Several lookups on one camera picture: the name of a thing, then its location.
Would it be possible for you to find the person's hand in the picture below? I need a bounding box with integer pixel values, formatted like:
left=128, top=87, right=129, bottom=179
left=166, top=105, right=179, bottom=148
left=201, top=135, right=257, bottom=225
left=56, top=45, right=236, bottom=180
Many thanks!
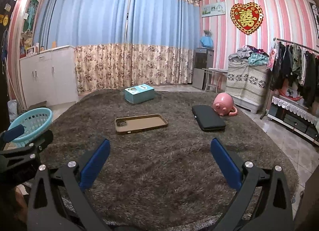
left=14, top=186, right=28, bottom=221

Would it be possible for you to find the light blue plastic basket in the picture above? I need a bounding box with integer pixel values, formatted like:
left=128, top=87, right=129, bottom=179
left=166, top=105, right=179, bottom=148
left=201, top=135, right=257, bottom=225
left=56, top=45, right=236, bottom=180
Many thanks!
left=9, top=108, right=53, bottom=148

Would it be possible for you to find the white plastic bag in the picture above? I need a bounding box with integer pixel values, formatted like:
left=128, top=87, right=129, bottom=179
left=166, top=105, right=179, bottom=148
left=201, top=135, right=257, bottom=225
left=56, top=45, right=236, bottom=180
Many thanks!
left=8, top=100, right=18, bottom=123

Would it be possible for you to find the small wooden stool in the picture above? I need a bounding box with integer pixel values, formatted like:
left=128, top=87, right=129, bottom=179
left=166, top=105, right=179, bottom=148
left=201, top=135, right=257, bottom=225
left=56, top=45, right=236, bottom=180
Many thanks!
left=28, top=101, right=47, bottom=110

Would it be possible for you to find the white cabinet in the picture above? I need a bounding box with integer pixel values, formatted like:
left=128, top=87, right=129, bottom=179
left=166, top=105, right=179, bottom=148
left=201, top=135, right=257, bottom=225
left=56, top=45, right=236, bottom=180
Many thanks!
left=20, top=46, right=78, bottom=108

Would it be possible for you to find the low shelf with lace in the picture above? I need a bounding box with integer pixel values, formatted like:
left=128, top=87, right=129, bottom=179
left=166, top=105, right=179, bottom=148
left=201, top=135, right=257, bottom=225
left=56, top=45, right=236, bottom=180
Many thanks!
left=267, top=96, right=318, bottom=146

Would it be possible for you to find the grey shaggy rug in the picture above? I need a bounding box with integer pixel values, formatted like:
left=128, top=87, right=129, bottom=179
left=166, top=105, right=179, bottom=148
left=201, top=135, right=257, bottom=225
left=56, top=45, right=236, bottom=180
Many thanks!
left=40, top=90, right=299, bottom=230

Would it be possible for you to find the pink pig toy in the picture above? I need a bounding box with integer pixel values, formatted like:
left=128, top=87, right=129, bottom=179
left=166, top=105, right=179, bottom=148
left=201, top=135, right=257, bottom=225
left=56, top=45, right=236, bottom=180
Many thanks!
left=212, top=93, right=238, bottom=116

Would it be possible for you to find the patterned cloth covered furniture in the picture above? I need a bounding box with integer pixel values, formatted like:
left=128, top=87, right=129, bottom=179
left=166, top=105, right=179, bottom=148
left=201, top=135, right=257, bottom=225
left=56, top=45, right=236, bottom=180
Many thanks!
left=225, top=61, right=270, bottom=114

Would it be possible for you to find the teal cardboard box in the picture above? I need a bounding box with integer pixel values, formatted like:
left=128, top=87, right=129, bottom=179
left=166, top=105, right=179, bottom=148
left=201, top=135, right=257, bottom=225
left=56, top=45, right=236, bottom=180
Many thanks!
left=124, top=84, right=155, bottom=104

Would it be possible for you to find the folding small table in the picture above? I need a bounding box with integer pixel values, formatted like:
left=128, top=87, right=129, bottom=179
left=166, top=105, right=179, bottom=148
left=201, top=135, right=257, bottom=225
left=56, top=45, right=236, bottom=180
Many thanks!
left=204, top=68, right=228, bottom=93

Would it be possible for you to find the clothes rack with clothes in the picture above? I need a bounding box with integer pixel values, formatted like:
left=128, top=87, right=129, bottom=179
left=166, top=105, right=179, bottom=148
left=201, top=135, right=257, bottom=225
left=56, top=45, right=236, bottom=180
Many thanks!
left=260, top=37, right=318, bottom=119

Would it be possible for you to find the pile of clothes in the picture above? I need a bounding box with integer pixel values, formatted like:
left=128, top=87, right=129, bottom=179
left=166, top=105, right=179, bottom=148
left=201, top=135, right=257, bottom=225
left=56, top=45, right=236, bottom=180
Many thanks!
left=228, top=45, right=269, bottom=66

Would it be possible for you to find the dark double door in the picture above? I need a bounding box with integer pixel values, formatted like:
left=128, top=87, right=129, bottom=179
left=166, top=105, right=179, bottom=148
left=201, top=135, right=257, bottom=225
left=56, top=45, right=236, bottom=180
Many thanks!
left=0, top=0, right=16, bottom=132

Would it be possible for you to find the grey water dispenser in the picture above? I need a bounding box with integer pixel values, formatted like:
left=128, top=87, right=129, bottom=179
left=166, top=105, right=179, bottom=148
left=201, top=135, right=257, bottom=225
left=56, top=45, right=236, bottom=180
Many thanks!
left=192, top=48, right=214, bottom=90

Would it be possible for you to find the blue and floral curtain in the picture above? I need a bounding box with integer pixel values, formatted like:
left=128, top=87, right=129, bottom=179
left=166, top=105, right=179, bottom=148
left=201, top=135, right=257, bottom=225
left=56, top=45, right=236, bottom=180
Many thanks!
left=33, top=0, right=200, bottom=93

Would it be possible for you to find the blue covered plant pot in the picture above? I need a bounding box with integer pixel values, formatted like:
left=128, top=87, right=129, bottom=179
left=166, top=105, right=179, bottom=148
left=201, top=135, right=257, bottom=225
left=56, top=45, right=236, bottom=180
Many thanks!
left=200, top=29, right=214, bottom=49

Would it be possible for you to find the green wall poster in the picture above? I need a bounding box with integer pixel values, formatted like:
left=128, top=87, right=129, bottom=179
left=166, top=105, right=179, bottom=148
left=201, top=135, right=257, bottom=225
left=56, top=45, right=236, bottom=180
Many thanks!
left=22, top=0, right=39, bottom=34

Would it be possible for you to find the red heart wall decoration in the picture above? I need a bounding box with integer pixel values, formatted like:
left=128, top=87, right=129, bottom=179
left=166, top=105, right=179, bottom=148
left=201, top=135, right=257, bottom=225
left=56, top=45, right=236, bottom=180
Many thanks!
left=230, top=2, right=264, bottom=35

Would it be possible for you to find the framed wall picture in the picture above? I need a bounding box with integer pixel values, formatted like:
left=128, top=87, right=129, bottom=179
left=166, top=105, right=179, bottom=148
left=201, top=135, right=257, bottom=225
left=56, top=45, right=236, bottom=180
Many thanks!
left=201, top=2, right=226, bottom=17

